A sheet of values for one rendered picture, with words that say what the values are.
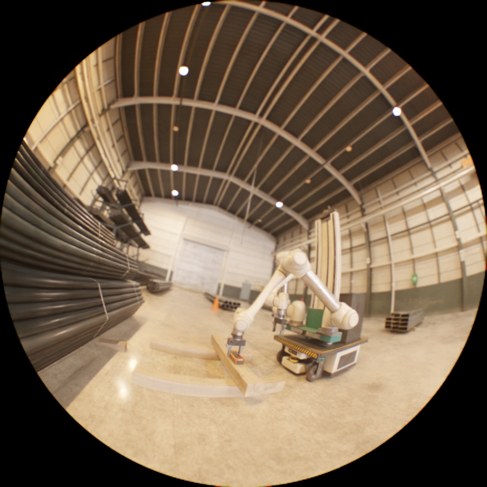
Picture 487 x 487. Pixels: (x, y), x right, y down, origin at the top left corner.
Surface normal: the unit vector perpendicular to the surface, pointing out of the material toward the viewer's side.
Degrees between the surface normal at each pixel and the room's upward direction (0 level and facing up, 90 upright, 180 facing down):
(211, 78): 170
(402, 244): 90
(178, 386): 90
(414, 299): 90
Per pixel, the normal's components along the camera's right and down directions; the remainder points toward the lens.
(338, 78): -0.33, 0.87
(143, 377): 0.36, -0.24
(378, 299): -0.92, -0.27
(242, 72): -0.02, 0.96
